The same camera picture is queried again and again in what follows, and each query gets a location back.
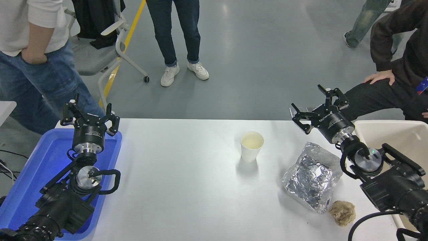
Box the large pale plastic bin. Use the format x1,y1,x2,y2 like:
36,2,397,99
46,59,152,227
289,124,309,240
354,120,428,233

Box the blue red badge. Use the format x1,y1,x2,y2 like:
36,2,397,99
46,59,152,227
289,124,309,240
416,76,428,95

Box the crumpled tan paper ball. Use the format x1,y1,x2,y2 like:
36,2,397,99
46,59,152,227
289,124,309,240
328,200,356,227

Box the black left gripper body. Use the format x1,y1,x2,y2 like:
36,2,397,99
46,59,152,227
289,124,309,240
72,114,109,146

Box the blue plastic tray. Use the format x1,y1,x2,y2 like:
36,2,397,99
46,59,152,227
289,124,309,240
0,128,122,241

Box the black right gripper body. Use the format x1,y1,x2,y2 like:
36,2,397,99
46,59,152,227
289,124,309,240
311,106,355,144

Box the crumpled silver foil tray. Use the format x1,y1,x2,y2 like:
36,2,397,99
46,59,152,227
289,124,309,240
282,142,343,214

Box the white floor cable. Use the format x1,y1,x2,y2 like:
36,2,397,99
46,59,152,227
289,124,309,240
0,162,16,183

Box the white paper cup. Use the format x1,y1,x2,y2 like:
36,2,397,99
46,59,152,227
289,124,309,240
240,131,264,163

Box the black floor cable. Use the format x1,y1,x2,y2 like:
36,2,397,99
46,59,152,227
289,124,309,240
0,149,29,160

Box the small white side table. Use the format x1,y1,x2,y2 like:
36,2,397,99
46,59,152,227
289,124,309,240
0,101,17,127

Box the person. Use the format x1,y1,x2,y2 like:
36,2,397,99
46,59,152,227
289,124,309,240
146,0,210,87
344,0,405,56
0,0,106,135
341,0,428,123

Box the grey white office chair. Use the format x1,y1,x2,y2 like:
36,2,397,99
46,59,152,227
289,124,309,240
64,0,150,107

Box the black jacket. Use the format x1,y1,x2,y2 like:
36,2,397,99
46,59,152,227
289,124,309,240
71,0,126,50

